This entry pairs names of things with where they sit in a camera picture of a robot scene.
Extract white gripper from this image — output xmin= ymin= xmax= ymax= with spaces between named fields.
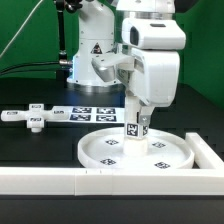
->
xmin=92 ymin=49 xmax=180 ymax=126

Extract white round table top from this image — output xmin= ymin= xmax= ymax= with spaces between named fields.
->
xmin=77 ymin=127 xmax=194 ymax=171

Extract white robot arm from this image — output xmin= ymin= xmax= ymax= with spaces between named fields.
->
xmin=68 ymin=0 xmax=186 ymax=126

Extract white marker sheet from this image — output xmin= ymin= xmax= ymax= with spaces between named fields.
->
xmin=53 ymin=105 xmax=127 ymax=124

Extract white cross-shaped table base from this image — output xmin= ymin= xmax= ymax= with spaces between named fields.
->
xmin=1 ymin=104 xmax=69 ymax=133

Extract white L-shaped border fence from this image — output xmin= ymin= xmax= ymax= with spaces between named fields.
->
xmin=0 ymin=133 xmax=224 ymax=196

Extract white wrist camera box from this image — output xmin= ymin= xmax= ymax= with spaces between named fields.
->
xmin=121 ymin=18 xmax=186 ymax=50

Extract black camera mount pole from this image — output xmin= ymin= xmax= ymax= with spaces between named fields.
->
xmin=53 ymin=0 xmax=82 ymax=79

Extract black cables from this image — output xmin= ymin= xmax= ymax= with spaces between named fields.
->
xmin=0 ymin=61 xmax=63 ymax=77

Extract grey thin cable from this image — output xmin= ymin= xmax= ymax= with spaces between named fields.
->
xmin=0 ymin=0 xmax=44 ymax=58

